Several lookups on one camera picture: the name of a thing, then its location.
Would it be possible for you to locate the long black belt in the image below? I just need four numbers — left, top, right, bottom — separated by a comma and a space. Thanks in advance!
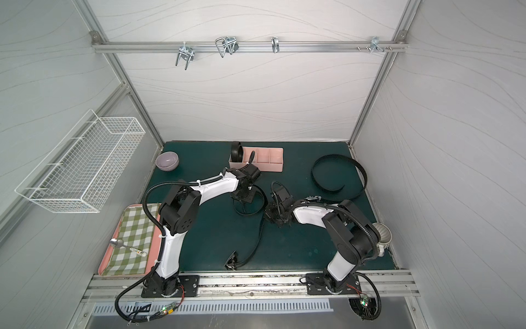
230, 141, 244, 163

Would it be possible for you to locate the pink divided storage box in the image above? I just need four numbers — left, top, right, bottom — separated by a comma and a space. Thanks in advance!
229, 147, 284, 173

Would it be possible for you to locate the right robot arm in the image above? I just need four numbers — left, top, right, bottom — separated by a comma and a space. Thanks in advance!
266, 182, 381, 294

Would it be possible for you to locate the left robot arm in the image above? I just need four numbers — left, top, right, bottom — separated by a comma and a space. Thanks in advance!
142, 164, 261, 296

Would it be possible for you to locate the purple bowl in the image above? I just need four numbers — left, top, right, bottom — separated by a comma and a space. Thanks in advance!
155, 152, 179, 171

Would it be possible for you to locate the white ribbed cup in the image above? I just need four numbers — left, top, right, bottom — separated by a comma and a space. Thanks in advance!
373, 223, 393, 257

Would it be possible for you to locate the green checked cloth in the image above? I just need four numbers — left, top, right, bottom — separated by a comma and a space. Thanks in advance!
101, 203, 161, 276

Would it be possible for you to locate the pink tray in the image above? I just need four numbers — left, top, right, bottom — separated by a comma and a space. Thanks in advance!
97, 202, 165, 277

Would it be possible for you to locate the metal hook clamp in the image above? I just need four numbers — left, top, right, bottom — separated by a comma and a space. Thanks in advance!
215, 36, 239, 58
271, 36, 279, 53
175, 42, 195, 71
356, 36, 392, 53

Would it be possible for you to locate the metal spoon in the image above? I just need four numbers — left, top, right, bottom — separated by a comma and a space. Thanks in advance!
110, 239, 147, 257

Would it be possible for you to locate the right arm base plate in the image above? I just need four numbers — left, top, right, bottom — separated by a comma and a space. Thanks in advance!
299, 273, 362, 296

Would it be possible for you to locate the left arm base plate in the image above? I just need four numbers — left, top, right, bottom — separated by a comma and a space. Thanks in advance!
141, 274, 199, 298

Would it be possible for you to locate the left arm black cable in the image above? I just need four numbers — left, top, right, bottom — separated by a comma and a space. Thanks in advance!
114, 271, 186, 324

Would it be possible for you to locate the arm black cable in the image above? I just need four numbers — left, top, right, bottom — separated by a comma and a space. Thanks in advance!
114, 271, 186, 324
348, 271, 383, 322

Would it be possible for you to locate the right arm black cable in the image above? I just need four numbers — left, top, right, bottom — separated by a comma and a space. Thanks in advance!
348, 271, 383, 322

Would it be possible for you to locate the front aluminium frame rail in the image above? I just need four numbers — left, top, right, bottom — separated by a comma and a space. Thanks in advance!
81, 270, 420, 302

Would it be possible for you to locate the white wire basket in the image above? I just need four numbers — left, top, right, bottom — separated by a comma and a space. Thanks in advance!
15, 110, 145, 214

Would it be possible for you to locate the horizontal aluminium rail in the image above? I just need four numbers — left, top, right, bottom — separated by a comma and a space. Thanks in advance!
92, 39, 409, 54

